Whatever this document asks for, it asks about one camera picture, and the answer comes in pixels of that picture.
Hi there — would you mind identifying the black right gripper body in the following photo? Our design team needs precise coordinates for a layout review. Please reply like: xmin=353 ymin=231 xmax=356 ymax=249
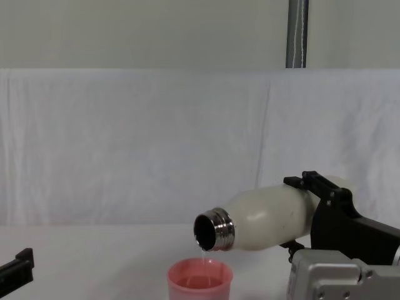
xmin=309 ymin=187 xmax=400 ymax=266

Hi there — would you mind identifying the cream vacuum bottle steel neck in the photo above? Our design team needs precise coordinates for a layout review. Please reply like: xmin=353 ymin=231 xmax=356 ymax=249
xmin=192 ymin=176 xmax=359 ymax=253

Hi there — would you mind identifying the white table cloth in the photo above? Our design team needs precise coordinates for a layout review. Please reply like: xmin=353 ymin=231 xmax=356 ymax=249
xmin=0 ymin=222 xmax=400 ymax=300

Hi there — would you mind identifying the pink cup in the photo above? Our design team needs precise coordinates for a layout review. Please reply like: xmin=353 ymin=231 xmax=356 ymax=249
xmin=166 ymin=257 xmax=234 ymax=300

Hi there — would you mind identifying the white backdrop curtain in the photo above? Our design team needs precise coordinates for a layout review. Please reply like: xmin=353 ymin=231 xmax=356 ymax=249
xmin=0 ymin=67 xmax=400 ymax=227

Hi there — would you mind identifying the grey striped post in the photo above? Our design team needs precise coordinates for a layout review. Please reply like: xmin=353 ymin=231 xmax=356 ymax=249
xmin=285 ymin=0 xmax=310 ymax=69

